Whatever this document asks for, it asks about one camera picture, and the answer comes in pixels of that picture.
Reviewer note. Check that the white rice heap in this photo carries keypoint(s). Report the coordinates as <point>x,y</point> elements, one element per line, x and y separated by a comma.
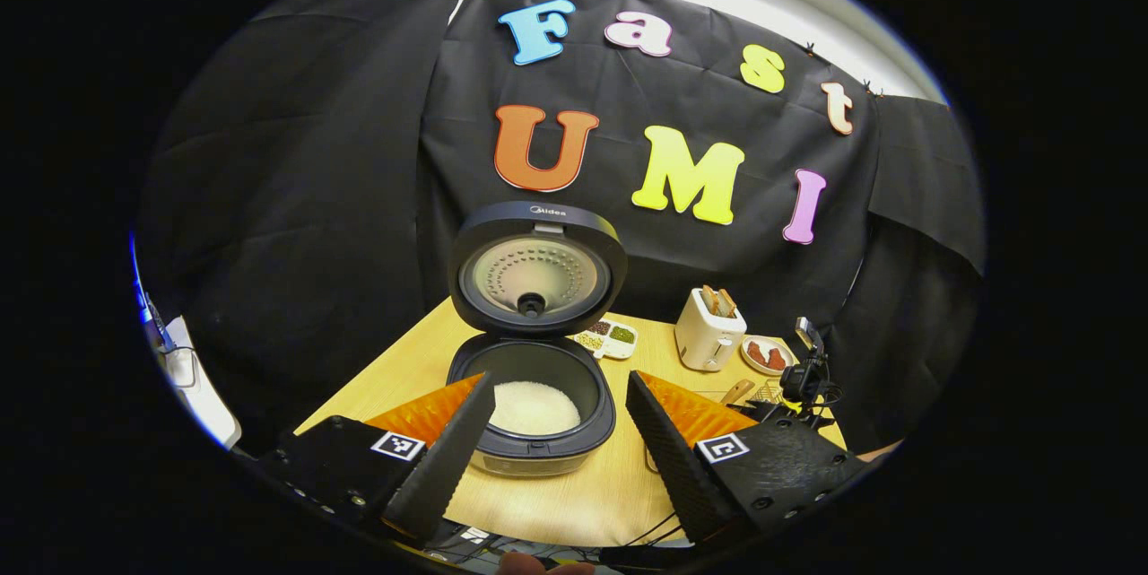
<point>538,409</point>

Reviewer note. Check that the small white plate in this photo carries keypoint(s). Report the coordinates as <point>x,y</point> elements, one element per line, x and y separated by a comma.
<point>762,370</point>

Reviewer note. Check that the white divided bean dish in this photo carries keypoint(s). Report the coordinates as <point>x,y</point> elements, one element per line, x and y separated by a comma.
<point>619,335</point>

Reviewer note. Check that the dark grey rice cooker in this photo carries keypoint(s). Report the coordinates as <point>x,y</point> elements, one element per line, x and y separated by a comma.
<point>538,225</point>

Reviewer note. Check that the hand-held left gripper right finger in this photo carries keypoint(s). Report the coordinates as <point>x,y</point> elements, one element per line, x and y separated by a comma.
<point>673,458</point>

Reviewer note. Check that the red meat piece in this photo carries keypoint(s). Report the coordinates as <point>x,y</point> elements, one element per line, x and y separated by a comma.
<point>757,352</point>
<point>777,358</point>

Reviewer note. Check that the computer monitor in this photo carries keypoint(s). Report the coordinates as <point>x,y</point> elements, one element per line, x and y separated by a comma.
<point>141,288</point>

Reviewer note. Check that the white side desk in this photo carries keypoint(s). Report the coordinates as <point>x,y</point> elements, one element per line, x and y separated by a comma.
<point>206,396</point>

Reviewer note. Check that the toast slice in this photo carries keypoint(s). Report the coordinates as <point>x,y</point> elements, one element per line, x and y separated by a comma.
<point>727,302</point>
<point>709,299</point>

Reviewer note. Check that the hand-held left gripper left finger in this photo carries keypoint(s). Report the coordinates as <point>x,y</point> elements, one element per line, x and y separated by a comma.
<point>448,463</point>

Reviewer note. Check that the white toaster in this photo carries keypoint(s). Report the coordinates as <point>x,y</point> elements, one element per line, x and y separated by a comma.
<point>704,342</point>

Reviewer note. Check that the black backdrop cloth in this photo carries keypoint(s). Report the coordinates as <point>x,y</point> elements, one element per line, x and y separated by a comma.
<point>296,225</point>

